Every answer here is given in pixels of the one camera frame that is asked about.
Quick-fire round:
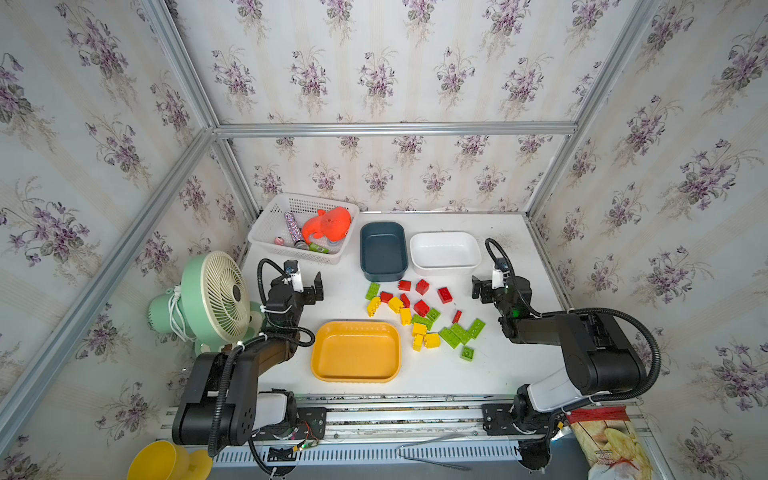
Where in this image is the red toy in basket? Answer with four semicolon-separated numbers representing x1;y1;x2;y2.
302;207;353;243

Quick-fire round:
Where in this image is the green marker in basket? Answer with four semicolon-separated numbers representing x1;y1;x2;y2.
309;243;331;254

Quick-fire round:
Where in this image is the purple bottle in basket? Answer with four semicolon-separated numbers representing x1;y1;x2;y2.
284;212;304;245

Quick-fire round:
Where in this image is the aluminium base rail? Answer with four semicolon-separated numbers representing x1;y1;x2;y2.
158;392;649;469

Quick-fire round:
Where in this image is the yellow plastic tray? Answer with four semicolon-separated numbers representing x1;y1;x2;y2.
310;320;401;383

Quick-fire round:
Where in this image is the yellow arched lego brick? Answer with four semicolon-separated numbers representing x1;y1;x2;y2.
366;296;382;317

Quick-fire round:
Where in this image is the dark blue plastic tray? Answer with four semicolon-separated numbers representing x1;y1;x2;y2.
360;221;409;283

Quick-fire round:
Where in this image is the green lego brick small square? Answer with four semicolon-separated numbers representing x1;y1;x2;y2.
426;308;441;321

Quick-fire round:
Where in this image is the small green lego brick bottom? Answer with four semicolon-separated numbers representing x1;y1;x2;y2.
460;346;474;362

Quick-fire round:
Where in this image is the white perforated basket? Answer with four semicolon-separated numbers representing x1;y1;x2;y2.
248;193;360;265

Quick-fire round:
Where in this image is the green desk fan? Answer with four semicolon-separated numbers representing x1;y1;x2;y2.
147;250;276;360

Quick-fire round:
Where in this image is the snack bag red top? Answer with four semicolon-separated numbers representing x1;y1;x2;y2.
568;406;654;480

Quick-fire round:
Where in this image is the white plastic tray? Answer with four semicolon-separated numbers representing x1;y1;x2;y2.
409;231;481;276

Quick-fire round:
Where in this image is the green lego plate long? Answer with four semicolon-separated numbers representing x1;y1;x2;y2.
438;328;461;349

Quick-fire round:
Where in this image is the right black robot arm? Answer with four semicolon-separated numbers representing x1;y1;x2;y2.
472;238;662;471

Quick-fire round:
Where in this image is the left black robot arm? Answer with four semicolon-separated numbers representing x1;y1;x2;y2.
171;258;324;458

